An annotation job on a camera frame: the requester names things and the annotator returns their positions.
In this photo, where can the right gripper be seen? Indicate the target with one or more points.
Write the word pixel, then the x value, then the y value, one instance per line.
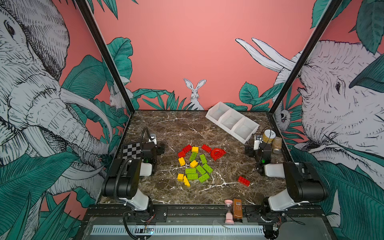
pixel 252 148

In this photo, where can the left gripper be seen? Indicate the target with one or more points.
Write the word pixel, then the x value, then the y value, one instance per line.
pixel 159 149

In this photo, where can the white three-compartment bin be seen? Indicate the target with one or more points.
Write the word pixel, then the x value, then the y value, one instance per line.
pixel 231 121

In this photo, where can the red arch lego piece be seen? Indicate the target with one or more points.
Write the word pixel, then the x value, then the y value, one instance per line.
pixel 217 153

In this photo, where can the green lego brick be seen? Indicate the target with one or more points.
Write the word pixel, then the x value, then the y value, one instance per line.
pixel 193 156
pixel 201 170
pixel 192 177
pixel 204 178
pixel 203 159
pixel 190 171
pixel 207 168

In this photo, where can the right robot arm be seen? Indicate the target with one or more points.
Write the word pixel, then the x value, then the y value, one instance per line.
pixel 303 183

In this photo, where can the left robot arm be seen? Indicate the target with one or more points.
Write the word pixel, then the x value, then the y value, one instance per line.
pixel 122 181

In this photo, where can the brown spice jar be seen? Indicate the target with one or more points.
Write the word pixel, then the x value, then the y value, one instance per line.
pixel 277 145

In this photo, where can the checkerboard calibration plate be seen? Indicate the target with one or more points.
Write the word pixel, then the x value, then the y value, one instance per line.
pixel 131 150

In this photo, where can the yellow lego brick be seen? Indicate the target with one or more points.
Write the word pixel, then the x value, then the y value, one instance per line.
pixel 194 164
pixel 180 177
pixel 182 162
pixel 186 182
pixel 195 150

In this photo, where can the pink hourglass timer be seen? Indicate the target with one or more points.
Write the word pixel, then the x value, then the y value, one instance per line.
pixel 229 215

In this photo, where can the white perforated rail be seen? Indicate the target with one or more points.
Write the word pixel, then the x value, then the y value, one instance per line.
pixel 170 230

